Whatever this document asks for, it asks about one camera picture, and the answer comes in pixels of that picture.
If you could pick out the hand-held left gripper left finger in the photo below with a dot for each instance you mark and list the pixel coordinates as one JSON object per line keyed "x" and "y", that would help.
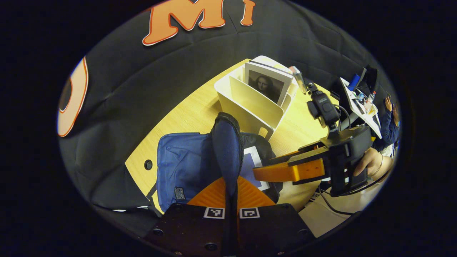
{"x": 192, "y": 228}

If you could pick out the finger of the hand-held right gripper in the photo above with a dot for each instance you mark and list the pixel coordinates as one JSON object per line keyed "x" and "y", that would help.
{"x": 289, "y": 172}
{"x": 303, "y": 155}

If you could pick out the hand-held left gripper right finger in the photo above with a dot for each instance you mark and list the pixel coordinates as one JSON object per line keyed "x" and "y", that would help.
{"x": 267, "y": 228}

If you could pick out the blue cover book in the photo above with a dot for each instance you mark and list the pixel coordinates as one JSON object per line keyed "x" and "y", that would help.
{"x": 251, "y": 167}

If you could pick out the blue schoolbag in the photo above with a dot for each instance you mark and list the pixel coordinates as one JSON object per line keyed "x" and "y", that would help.
{"x": 185, "y": 164}

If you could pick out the white bookshelf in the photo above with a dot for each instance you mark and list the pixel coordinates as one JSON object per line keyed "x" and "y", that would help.
{"x": 250, "y": 107}

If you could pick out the dark portrait cover book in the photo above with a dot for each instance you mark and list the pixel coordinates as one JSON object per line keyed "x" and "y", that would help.
{"x": 266, "y": 85}

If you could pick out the white side table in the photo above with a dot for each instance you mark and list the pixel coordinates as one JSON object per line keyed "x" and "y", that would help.
{"x": 360, "y": 110}

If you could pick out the blue bottle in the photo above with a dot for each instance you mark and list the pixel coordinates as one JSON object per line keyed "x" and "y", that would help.
{"x": 353, "y": 82}

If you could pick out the black desk grommet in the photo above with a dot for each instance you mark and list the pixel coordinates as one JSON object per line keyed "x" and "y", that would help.
{"x": 148, "y": 164}

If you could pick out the black monitor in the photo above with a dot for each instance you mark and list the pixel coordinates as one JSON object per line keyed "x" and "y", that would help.
{"x": 371, "y": 80}

